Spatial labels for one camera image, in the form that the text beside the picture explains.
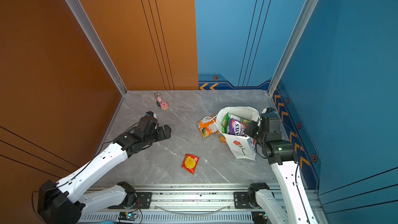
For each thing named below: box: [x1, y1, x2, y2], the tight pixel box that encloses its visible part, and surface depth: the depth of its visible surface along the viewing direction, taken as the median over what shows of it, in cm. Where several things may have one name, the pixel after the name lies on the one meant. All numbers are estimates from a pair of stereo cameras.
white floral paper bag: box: [216, 106, 261, 161], surface depth 79 cm
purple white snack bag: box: [228, 118, 249, 137], surface depth 77 cm
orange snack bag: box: [196, 114, 219, 139], surface depth 98 cm
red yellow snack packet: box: [181, 153, 200, 175], surface depth 86 cm
